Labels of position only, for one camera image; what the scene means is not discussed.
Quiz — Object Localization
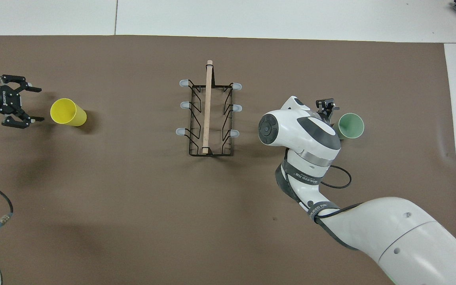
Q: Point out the yellow plastic cup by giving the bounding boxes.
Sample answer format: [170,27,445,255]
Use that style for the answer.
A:
[50,98,87,127]

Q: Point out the brown table mat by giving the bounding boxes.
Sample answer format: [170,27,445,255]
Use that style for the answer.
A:
[0,35,456,285]

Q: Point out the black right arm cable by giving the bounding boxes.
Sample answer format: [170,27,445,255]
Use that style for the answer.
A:
[321,164,352,189]

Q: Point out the black wire cup rack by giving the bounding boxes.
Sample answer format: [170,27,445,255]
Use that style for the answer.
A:
[176,60,243,157]

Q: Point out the light green plastic cup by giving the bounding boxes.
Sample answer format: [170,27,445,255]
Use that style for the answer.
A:
[338,113,365,140]

